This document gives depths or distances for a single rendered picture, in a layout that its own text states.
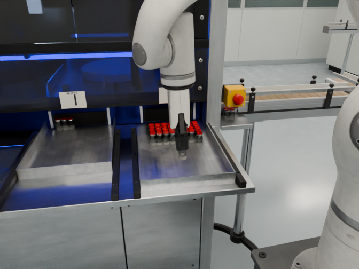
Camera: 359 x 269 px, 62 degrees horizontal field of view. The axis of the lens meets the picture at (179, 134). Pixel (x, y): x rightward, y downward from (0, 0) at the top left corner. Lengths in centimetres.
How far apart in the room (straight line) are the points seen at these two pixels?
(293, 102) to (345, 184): 92
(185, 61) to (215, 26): 40
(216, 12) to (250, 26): 504
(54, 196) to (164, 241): 74
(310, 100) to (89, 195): 101
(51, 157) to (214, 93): 60
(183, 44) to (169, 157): 41
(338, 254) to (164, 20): 50
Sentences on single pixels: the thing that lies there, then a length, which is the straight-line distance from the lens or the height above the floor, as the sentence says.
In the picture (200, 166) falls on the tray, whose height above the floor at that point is 88.
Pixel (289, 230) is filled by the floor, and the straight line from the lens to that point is 209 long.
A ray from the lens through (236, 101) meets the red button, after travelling 112.
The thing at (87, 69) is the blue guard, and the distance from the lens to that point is 106.
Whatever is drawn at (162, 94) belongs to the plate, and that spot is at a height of 102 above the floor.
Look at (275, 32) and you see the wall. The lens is 632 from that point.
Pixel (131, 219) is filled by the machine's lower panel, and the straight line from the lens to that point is 137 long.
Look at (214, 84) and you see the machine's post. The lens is 111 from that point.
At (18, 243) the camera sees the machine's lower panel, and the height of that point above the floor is 40.
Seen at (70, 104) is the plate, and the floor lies 100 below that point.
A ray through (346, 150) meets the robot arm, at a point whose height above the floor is 119.
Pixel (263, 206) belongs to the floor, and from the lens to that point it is 222.
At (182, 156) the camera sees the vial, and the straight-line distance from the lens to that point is 80.
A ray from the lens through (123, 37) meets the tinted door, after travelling 104.
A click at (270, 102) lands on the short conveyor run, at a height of 93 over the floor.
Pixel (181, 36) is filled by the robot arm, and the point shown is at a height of 127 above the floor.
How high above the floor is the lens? 136
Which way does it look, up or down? 26 degrees down
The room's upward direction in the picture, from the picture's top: straight up
